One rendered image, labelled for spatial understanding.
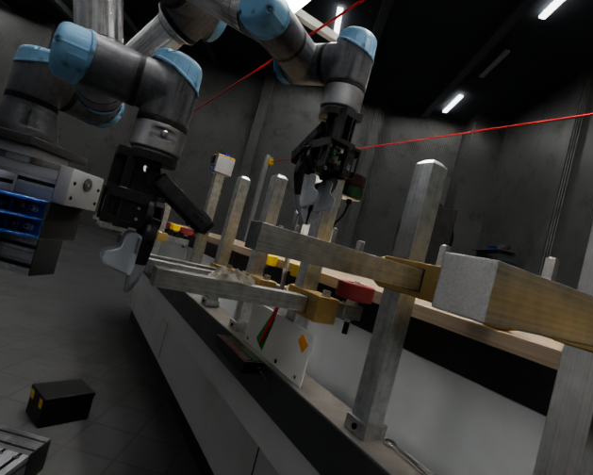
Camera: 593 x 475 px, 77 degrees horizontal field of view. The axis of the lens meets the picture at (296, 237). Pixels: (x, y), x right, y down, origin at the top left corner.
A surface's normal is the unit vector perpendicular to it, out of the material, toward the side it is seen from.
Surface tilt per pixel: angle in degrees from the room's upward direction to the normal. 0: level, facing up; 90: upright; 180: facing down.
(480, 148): 90
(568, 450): 90
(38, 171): 90
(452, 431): 90
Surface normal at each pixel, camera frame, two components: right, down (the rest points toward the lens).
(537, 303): 0.51, 0.11
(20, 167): -0.01, -0.04
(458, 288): -0.82, -0.24
